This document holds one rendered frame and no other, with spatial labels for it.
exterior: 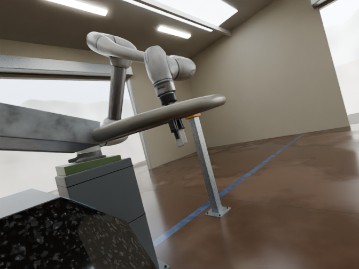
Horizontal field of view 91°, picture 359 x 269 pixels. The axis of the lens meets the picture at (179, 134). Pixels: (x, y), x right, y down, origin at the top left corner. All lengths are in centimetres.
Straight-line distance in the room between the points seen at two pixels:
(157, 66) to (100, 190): 79
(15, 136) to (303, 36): 646
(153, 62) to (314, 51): 582
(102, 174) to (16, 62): 458
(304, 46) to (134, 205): 602
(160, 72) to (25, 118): 54
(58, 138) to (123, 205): 95
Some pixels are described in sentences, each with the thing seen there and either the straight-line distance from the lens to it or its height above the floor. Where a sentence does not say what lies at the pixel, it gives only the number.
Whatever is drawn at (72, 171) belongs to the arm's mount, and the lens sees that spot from 118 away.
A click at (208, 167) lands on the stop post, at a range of 184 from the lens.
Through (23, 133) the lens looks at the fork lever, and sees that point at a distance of 35.
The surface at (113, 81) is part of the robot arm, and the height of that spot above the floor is 133.
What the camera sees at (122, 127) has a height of 90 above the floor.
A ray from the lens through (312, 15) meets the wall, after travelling 660.
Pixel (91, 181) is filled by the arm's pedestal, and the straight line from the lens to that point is 118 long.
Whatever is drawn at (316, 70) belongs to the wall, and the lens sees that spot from 631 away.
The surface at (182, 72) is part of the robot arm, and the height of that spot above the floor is 114.
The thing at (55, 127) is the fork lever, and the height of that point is 93.
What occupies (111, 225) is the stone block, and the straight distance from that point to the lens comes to 31.
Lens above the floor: 86
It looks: level
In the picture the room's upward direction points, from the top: 15 degrees counter-clockwise
